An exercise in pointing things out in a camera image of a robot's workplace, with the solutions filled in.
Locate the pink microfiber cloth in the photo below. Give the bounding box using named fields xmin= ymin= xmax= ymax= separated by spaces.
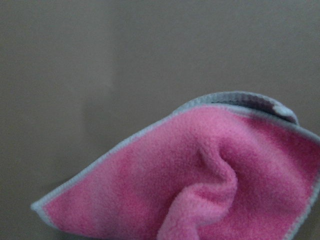
xmin=31 ymin=91 xmax=320 ymax=240

